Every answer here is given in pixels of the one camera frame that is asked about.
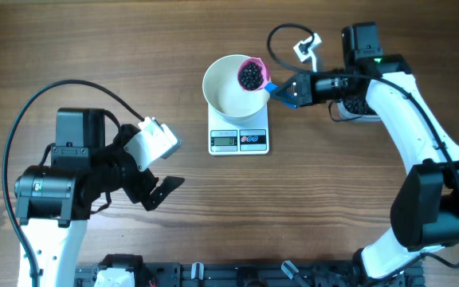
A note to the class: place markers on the pink scoop blue handle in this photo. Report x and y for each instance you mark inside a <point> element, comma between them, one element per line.
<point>251,101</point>

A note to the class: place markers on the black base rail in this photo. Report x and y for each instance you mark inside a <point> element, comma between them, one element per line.
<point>132,270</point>

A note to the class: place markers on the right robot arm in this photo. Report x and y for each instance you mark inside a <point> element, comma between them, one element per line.
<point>424,217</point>

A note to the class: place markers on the clear plastic container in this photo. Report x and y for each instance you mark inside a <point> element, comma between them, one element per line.
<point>345,115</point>

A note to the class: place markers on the white digital kitchen scale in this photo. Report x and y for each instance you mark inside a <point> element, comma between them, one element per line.
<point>249,137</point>

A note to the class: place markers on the black beans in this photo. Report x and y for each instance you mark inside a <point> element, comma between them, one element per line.
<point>358,105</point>
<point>250,77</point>

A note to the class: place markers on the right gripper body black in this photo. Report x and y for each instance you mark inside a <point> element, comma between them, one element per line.
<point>325,85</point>

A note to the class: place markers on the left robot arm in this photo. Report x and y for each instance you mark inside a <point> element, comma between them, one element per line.
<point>54,202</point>

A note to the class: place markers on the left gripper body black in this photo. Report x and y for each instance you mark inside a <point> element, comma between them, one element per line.
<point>123,171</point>

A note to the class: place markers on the white bowl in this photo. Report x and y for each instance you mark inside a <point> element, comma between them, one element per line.
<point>224,94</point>

